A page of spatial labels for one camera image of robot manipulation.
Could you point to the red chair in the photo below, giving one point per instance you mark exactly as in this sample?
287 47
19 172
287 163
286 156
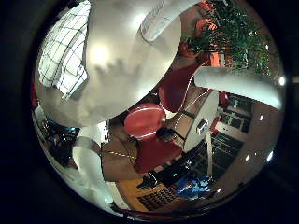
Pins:
174 90
144 119

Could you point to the person in red top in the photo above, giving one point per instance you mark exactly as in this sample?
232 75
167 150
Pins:
155 155

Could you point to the white cabinet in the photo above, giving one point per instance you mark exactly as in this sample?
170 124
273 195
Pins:
199 121

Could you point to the brown cardboard box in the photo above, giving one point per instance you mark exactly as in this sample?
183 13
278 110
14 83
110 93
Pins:
116 163

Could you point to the dark shelf unit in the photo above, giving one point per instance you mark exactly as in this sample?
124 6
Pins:
235 115

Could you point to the blue bag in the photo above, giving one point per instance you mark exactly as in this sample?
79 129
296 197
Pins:
194 188

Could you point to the green christmas tree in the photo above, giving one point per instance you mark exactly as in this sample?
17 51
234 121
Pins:
236 34

